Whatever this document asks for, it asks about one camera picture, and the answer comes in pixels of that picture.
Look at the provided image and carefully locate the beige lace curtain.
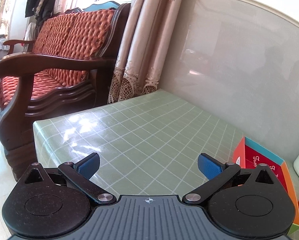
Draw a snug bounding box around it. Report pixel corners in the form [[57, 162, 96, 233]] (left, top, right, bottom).
[[53, 0, 187, 105]]

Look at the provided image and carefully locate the colourful cardboard box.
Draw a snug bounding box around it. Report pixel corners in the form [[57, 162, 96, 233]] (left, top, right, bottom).
[[232, 136, 299, 234]]

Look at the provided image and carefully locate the wooden sofa with red cushions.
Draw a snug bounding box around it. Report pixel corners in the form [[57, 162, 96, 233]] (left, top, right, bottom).
[[0, 3, 131, 179]]

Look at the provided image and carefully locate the green grid tablecloth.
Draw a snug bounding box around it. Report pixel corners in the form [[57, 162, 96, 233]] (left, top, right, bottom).
[[32, 88, 299, 240]]

